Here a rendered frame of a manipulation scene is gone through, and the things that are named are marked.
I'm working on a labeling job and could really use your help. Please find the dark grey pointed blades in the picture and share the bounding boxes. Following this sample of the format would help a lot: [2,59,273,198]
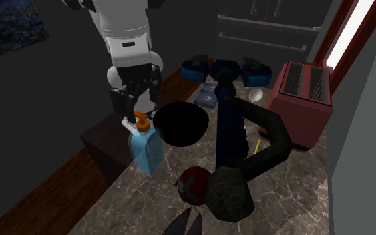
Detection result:
[161,206,204,235]

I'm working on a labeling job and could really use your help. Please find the grey-blue flat box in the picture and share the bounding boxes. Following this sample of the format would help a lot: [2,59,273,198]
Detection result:
[194,81,220,109]

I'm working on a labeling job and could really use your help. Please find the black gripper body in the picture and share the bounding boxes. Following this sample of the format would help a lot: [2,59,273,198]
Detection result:
[117,63,161,94]

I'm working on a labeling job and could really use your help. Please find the blue wall picture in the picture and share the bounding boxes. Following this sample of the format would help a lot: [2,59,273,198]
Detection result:
[0,0,50,63]

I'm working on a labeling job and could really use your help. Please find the blue soap dispenser orange pump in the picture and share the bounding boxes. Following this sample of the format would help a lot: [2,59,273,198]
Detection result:
[127,110,164,177]

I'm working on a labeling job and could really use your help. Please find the silver spoon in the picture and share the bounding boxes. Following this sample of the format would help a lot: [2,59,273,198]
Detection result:
[248,87,264,105]

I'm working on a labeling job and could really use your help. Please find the window with red frame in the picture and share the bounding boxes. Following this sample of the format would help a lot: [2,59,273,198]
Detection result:
[311,0,376,96]

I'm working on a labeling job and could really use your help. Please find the dark green curved object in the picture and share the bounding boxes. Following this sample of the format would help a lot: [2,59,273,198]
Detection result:
[203,97,293,224]

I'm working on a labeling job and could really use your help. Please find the red toaster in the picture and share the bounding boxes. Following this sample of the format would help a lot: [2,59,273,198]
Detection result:
[258,60,334,154]

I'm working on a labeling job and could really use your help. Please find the red ball with grey bands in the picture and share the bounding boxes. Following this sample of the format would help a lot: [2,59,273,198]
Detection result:
[174,166,212,207]

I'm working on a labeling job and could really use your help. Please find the black bowl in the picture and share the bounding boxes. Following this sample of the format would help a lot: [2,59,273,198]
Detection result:
[152,101,210,148]

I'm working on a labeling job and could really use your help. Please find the dark blue cross-shaped toy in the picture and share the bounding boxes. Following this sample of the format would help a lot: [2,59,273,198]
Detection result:
[180,55,273,172]

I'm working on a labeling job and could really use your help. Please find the dark robot stand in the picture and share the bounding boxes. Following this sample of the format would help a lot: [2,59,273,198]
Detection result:
[79,111,137,186]

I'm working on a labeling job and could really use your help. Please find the dark cabinet with rail handles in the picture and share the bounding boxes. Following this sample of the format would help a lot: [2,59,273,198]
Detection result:
[216,0,335,63]

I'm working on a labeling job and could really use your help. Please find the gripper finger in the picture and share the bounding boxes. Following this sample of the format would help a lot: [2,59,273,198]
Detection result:
[110,87,128,115]
[126,85,147,124]

